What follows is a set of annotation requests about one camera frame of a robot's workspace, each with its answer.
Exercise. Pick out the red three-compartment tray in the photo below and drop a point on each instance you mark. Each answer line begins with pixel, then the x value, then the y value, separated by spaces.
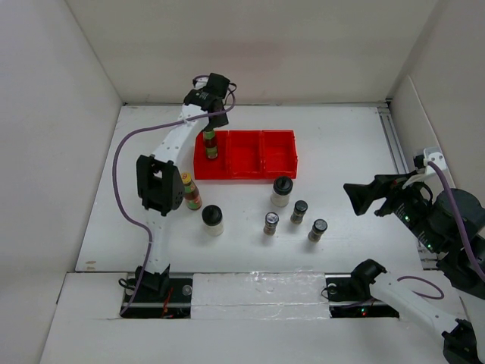
pixel 247 155

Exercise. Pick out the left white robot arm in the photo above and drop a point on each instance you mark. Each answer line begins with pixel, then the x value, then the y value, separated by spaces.
pixel 159 184

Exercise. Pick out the white salt shaker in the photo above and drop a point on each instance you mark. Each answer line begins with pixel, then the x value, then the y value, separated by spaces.
pixel 212 218
pixel 282 188

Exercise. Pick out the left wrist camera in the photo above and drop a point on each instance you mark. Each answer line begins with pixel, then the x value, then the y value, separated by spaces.
pixel 200 81

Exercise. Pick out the black-lid spice jar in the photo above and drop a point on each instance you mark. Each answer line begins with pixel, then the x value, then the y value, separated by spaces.
pixel 299 210
pixel 317 230

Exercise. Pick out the silver-lid spice jar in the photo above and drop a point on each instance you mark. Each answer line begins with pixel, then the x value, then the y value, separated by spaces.
pixel 271 221

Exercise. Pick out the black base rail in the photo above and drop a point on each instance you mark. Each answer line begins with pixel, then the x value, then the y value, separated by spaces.
pixel 301 296

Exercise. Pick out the middle black-lid spice jar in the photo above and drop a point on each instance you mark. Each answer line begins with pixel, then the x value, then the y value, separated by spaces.
pixel 299 210

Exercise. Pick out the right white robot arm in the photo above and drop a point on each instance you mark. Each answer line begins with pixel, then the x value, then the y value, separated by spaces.
pixel 449 225

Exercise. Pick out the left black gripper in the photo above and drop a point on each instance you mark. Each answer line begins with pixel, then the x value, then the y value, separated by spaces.
pixel 219 122

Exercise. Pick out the right black-lid spice jar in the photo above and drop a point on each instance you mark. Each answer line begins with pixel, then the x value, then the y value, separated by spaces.
pixel 317 230

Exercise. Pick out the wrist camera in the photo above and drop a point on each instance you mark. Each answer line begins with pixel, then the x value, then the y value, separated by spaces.
pixel 430 154
pixel 200 81

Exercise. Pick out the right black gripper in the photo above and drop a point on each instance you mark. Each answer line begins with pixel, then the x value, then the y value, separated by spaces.
pixel 361 195

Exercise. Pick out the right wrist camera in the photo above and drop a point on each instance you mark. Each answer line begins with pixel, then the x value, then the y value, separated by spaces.
pixel 430 154

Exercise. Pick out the red sauce bottle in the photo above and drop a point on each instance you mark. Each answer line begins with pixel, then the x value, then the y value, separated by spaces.
pixel 191 192
pixel 210 143

